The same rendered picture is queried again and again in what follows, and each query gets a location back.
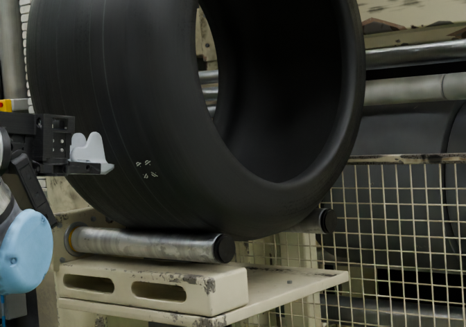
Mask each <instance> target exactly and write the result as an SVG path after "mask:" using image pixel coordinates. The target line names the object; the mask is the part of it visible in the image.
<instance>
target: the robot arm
mask: <svg viewBox="0 0 466 327"><path fill-rule="evenodd" d="M53 118H67V126H66V127H64V121H61V120H58V121H56V120H55V119H53ZM71 133H75V116H63V115H55V114H24V113H16V112H1V111H0V294H1V295H9V294H23V293H27V292H30V291H32V290H34V289H35V288H36V287H37V286H38V285H39V284H40V283H41V282H42V280H44V277H45V275H46V273H47V272H48V270H49V266H50V264H51V259H52V254H53V235H52V231H51V230H52V229H53V228H54V227H56V226H57V224H58V223H57V221H56V219H55V216H54V214H53V212H52V210H51V207H50V206H49V203H48V201H47V199H46V196H45V194H44V192H43V190H42V187H41V186H40V183H39V181H38V179H37V177H66V176H68V175H106V174H107V173H109V172H110V171H111V170H113V169H114V164H111V163H108V162H106V160H105V153H104V149H103V142H102V138H101V135H100V134H99V133H98V132H92V133H91V134H90V135H89V138H88V140H87V141H86V138H85V136H84V135H83V134H81V133H75V134H74V135H73V136H72V137H71ZM68 161H69V162H68Z"/></svg>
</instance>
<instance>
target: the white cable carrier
mask: <svg viewBox="0 0 466 327"><path fill-rule="evenodd" d="M19 4H20V5H21V6H22V7H21V8H20V13H21V14H26V15H22V16H21V22H27V23H23V24H22V25H21V28H22V30H27V24H28V15H29V14H27V13H29V10H30V6H31V0H19ZM27 5H28V6H27ZM22 37H23V39H25V40H24V41H23V45H24V47H26V31H24V32H23V33H22ZM28 104H29V105H32V101H31V98H29V99H28ZM28 110H29V113H34V109H33V106H30V107H29V108H28ZM37 178H38V179H39V180H38V181H39V183H40V186H41V187H44V188H42V190H43V191H47V188H46V177H37Z"/></svg>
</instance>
